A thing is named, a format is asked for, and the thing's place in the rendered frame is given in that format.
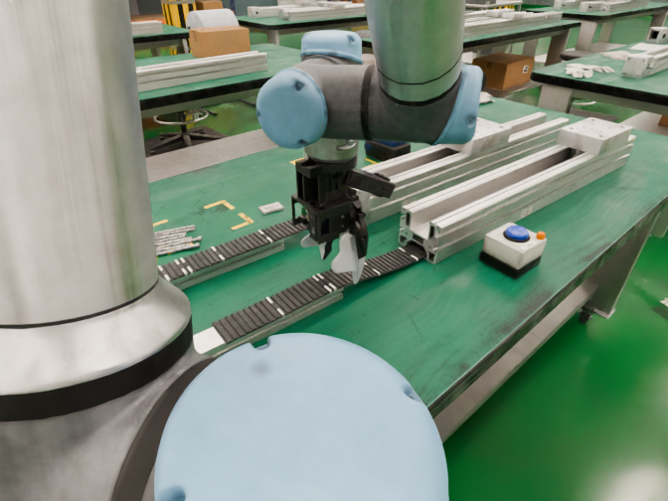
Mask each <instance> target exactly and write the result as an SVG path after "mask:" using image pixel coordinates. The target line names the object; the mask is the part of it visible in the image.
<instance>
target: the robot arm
mask: <svg viewBox="0 0 668 501"><path fill-rule="evenodd" d="M364 4H365V9H366V15H367V20H368V25H369V31H370V36H371V41H372V47H373V52H374V57H375V63H376V64H375V65H363V64H364V63H363V61H362V41H361V38H360V37H359V35H357V34H356V33H353V32H348V31H336V30H327V31H314V32H309V33H307V34H305V35H304V36H303V38H302V40H301V54H300V59H301V63H299V64H297V65H295V66H293V67H291V68H287V69H283V70H281V71H279V72H278V73H276V74H275V75H274V77H273V78H272V79H270V80H269V81H268V82H266V83H265V84H264V86H263V87H262V88H261V90H260V92H259V94H258V97H257V101H256V115H257V119H258V122H259V124H260V126H261V128H262V130H263V132H264V133H265V134H266V135H267V137H268V138H269V139H270V140H272V141H273V142H274V143H276V144H277V145H279V146H281V147H284V148H288V149H300V148H304V147H305V152H306V154H307V158H304V159H300V160H296V161H295V172H296V191H297V193H296V194H293V195H291V209H292V224H293V225H294V226H296V225H298V224H301V223H302V224H304V225H305V227H306V230H307V231H308V232H309V235H308V236H306V237H305V238H304V239H303V240H302V241H301V244H300V245H301V246H302V247H303V248H309V247H317V246H319V249H320V254H321V258H322V259H323V260H324V259H326V257H327V256H328V254H329V253H331V251H332V243H333V242H334V240H336V239H339V237H340V234H341V233H344V232H346V231H347V230H348V229H349V234H348V233H345V234H343V235H342V236H341V237H340V239H339V247H340V251H339V253H338V255H337V256H336V257H335V258H334V259H333V261H332V263H331V268H332V270H333V272H335V273H340V272H347V271H351V274H352V279H353V283H354V284H356V283H358V281H359V279H360V276H361V274H362V270H363V267H364V263H365V257H366V255H367V249H368V230H367V226H366V222H365V219H364V213H363V212H362V205H361V202H360V200H359V196H357V195H356V193H357V191H356V190H355V189H358V190H361V191H365V192H368V193H371V194H372V195H374V196H377V197H380V198H382V197H385V198H389V199H390V198H391V196H392V194H393V192H394V189H395V187H396V184H394V183H393V182H391V179H390V178H388V177H386V176H385V175H384V174H379V173H377V172H375V173H371V172H368V171H365V170H362V169H359V168H356V166H357V157H358V154H357V153H358V152H359V140H364V141H368V140H371V141H375V140H377V141H394V142H411V143H428V144H429V145H430V146H436V145H438V144H465V143H468V142H469V141H471V140H472V138H473V137H474V135H475V130H476V123H477V115H478V108H479V100H480V93H481V86H482V78H483V73H482V70H481V69H480V68H479V67H477V66H469V65H466V64H465V63H463V62H462V50H463V35H464V20H465V6H466V0H364ZM353 188H354V189H353ZM295 203H299V204H301V205H302V207H301V213H302V214H303V215H300V216H299V217H297V218H295V209H294V204H295ZM0 501H449V497H448V475H447V466H446V460H445V454H444V450H443V446H442V442H441V439H440V436H439V433H438V430H437V428H436V425H435V423H434V421H433V419H432V417H431V415H430V413H429V411H428V409H427V407H426V406H425V404H424V403H423V401H422V400H421V399H420V397H419V396H418V394H417V393H416V392H415V391H414V389H413V388H412V386H411V384H410V383H409V382H408V381H407V380H406V379H405V378H404V377H403V376H402V375H401V374H400V373H399V372H398V371H397V370H396V369H395V368H393V367H392V366H391V365H390V364H388V363H387V362H386V361H384V360H383V359H382V358H380V357H379V356H377V355H375V354H374V353H372V352H370V351H369V350H367V349H365V348H363V347H361V346H358V345H356V344H353V343H351V342H348V341H345V340H342V339H339V338H335V337H331V336H326V335H320V334H312V333H288V334H279V335H273V336H269V337H268V338H267V344H265V345H263V346H260V347H258V348H254V346H253V345H252V344H251V343H245V344H244V345H242V346H239V347H237V348H235V349H233V350H231V351H230V352H228V353H226V354H224V355H223V356H221V357H220V358H218V357H213V356H209V355H204V354H200V353H199V352H198V351H197V350H196V349H195V345H194V335H193V326H192V312H191V304H190V301H189V299H188V297H187V296H186V294H185V293H184V292H183V291H181V290H180V289H179V288H177V287H176V286H174V285H173V284H171V283H170V282H168V281H167V280H165V279H164V278H162V277H161V276H160V275H159V274H158V267H157V258H156V248H155V240H154V231H153V222H152V212H151V203H150V194H149V185H148V176H147V166H146V157H145V148H144V139H143V130H142V120H141V111H140V102H139V93H138V84H137V74H136V65H135V57H134V48H133V39H132V29H131V20H130V11H129V2H128V0H0Z"/></svg>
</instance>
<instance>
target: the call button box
mask: <svg viewBox="0 0 668 501"><path fill-rule="evenodd" d="M510 226H517V225H515V224H513V223H508V224H506V225H504V226H502V227H500V228H498V229H496V230H494V231H492V232H490V233H488V234H486V236H485V239H484V243H483V248H482V250H483V251H482V252H481V255H480V260H481V261H483V262H485V263H486V264H488V265H490V266H492V267H494V268H495V269H497V270H499V271H501V272H503V273H504V274H506V275H508V276H510V277H512V278H514V279H517V278H518V277H520V276H521V275H523V274H524V273H526V272H528V271H529V270H531V269H532V268H534V267H535V266H537V265H539V263H540V260H541V255H542V253H543V250H544V247H545V244H546V241H547V239H546V238H545V239H544V240H538V239H537V238H536V235H537V234H535V233H533V232H530V231H529V236H528V238H527V239H525V240H515V239H512V238H510V237H508V236H507V235H506V233H505V232H506V229H507V228H508V227H510Z"/></svg>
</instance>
